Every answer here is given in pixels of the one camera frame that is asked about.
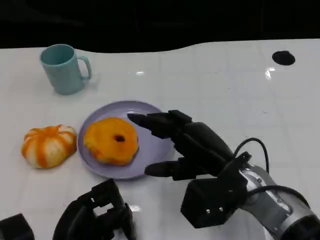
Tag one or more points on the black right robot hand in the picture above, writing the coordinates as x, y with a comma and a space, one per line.
197, 147

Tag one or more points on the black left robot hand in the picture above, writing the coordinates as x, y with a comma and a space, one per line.
82, 220

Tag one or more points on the orange white striped toy bread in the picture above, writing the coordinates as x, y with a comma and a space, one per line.
110, 142
47, 147

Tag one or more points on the lilac plate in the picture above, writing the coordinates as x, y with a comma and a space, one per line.
152, 150

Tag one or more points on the black backdrop cloth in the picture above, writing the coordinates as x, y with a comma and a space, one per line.
150, 22

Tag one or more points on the pale green mug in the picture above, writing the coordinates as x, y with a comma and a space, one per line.
63, 72

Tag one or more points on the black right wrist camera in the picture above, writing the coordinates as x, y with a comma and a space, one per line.
210, 200

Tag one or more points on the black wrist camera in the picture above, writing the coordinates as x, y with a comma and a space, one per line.
15, 227
210, 200

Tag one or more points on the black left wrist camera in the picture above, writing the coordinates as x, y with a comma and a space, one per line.
15, 227

